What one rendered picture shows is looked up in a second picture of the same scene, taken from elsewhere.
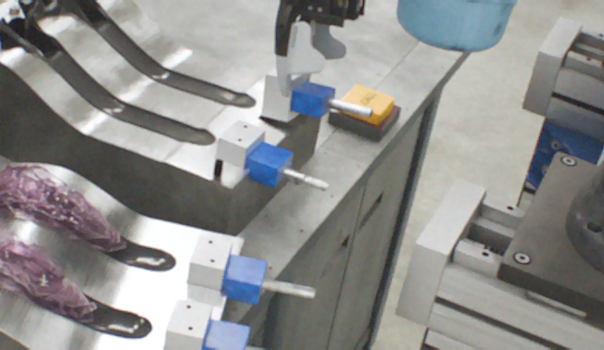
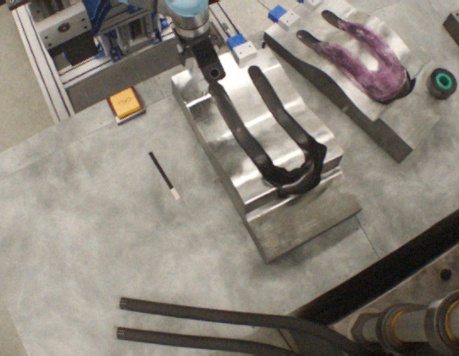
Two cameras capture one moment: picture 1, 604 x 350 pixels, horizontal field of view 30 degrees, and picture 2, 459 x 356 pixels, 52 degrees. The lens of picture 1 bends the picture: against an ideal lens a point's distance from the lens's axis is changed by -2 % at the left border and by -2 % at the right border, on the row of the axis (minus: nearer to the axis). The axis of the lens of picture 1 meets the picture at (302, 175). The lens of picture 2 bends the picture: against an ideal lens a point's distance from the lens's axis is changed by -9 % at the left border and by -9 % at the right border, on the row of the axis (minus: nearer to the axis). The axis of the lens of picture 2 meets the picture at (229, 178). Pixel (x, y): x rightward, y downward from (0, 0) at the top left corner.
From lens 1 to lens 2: 178 cm
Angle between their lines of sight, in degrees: 72
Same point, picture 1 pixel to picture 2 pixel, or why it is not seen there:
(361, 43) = (63, 175)
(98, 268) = (328, 37)
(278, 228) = not seen: hidden behind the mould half
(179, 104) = (246, 100)
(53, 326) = (356, 19)
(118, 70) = (263, 132)
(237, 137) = (249, 47)
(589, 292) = not seen: outside the picture
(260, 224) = not seen: hidden behind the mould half
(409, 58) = (49, 150)
